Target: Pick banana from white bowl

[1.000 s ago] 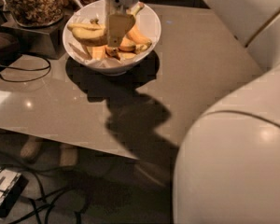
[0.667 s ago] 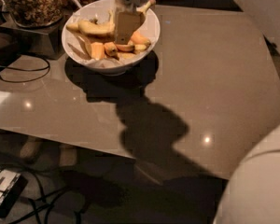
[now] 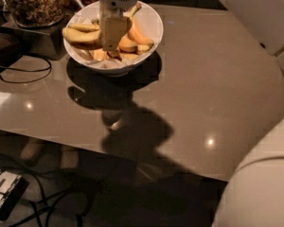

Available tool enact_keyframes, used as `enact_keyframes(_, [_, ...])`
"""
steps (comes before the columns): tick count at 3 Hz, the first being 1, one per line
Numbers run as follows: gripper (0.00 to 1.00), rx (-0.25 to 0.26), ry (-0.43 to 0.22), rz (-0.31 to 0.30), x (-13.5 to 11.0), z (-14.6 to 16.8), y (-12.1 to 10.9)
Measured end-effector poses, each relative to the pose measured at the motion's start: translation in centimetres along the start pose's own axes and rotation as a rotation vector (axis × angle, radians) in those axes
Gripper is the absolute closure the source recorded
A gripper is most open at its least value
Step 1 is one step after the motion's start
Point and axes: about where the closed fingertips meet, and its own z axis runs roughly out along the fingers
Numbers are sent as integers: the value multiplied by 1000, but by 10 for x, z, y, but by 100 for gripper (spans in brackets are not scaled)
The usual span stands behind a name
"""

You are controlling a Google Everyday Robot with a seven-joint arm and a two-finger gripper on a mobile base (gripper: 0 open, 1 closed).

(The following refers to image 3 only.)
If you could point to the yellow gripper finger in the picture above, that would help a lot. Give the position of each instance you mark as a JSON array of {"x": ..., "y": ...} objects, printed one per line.
[{"x": 113, "y": 26}]

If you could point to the yellow banana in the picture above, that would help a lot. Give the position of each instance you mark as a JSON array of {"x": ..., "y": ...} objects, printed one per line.
[
  {"x": 82, "y": 40},
  {"x": 84, "y": 27}
]

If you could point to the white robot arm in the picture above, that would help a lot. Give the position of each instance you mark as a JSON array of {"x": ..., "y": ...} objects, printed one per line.
[{"x": 221, "y": 98}]

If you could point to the right orange-yellow banana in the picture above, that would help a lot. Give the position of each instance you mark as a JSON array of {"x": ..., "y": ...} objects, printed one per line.
[{"x": 135, "y": 32}]

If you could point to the white paper bowl liner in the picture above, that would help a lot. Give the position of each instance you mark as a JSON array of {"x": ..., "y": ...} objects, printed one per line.
[{"x": 98, "y": 58}]

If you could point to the white ceramic bowl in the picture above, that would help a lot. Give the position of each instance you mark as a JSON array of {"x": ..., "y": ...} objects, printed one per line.
[{"x": 151, "y": 25}]

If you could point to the dark wooden block stand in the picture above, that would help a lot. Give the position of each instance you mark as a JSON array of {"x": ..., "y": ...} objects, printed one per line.
[{"x": 45, "y": 42}]

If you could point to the glass jar of nuts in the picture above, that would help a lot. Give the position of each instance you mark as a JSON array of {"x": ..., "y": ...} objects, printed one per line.
[{"x": 36, "y": 13}]

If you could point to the dark round object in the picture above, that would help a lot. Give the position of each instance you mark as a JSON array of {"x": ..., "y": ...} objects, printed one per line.
[{"x": 10, "y": 50}]

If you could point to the right beige furniture foot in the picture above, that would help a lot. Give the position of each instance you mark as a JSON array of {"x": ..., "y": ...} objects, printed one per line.
[{"x": 70, "y": 157}]

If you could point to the beige furniture foot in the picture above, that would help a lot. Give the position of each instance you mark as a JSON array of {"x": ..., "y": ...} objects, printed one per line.
[
  {"x": 70, "y": 157},
  {"x": 31, "y": 151}
]

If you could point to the left beige furniture foot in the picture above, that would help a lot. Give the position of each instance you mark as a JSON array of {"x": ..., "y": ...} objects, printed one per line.
[{"x": 31, "y": 151}]

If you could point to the striped box on floor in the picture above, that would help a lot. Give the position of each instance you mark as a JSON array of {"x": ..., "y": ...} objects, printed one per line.
[{"x": 12, "y": 188}]

